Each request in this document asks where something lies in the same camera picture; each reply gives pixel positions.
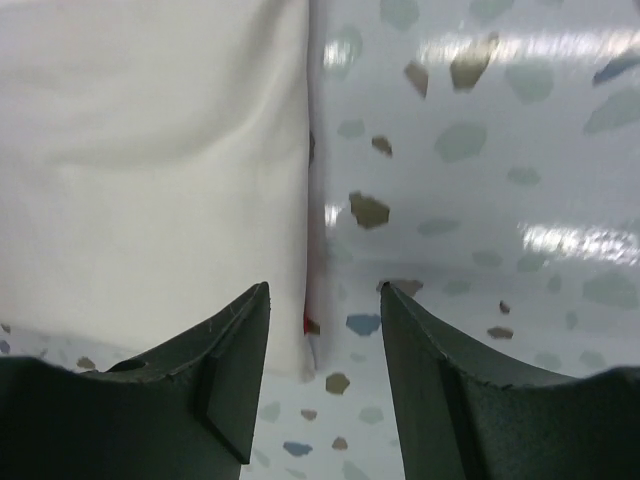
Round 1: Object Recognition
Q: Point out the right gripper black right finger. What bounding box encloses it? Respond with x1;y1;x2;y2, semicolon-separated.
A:
380;283;639;479

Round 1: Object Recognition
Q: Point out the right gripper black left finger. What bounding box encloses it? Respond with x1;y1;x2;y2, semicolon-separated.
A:
1;283;270;479

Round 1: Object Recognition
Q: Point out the white t shirt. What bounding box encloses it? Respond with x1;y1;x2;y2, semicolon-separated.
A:
1;1;314;381

